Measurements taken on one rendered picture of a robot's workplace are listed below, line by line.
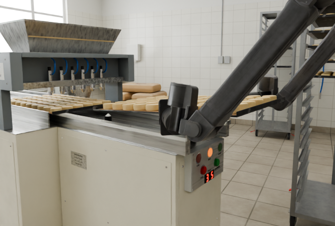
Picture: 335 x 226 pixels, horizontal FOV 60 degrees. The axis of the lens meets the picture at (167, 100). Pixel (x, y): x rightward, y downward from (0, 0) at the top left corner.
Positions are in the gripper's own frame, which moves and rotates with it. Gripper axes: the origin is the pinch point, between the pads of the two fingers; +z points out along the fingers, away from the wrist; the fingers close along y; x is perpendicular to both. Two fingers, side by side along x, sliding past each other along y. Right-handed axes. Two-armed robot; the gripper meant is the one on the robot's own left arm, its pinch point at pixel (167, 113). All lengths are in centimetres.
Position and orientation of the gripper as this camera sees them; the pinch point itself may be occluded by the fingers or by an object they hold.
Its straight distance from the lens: 90.4
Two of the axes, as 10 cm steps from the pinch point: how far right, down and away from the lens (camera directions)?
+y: 0.4, 9.9, 1.0
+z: -1.1, -0.9, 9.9
